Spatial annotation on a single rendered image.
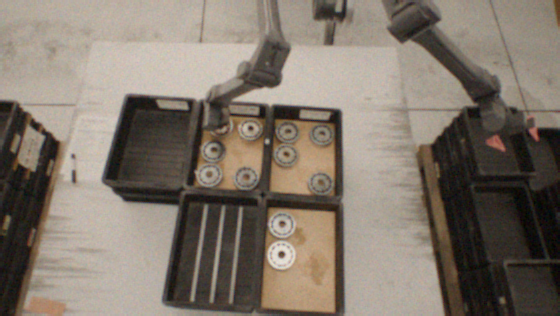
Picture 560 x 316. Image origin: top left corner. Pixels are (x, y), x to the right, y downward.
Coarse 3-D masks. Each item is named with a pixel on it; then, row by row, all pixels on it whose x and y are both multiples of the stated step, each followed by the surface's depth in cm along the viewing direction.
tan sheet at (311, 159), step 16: (304, 128) 161; (304, 144) 157; (272, 160) 154; (304, 160) 154; (320, 160) 154; (272, 176) 151; (288, 176) 151; (304, 176) 151; (288, 192) 148; (304, 192) 148
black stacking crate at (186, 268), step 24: (192, 216) 143; (216, 216) 143; (192, 240) 139; (216, 240) 139; (240, 240) 139; (192, 264) 135; (240, 264) 136; (168, 288) 123; (216, 288) 132; (240, 288) 132
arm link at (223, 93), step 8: (240, 64) 98; (248, 64) 95; (240, 72) 97; (248, 72) 95; (232, 80) 113; (240, 80) 106; (280, 80) 99; (216, 88) 126; (224, 88) 119; (232, 88) 111; (240, 88) 107; (248, 88) 105; (256, 88) 103; (216, 96) 125; (224, 96) 120; (232, 96) 117; (224, 104) 131
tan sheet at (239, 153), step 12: (240, 120) 161; (264, 120) 161; (204, 132) 158; (228, 144) 156; (240, 144) 156; (252, 144) 156; (228, 156) 154; (240, 156) 154; (252, 156) 154; (228, 168) 151; (228, 180) 149
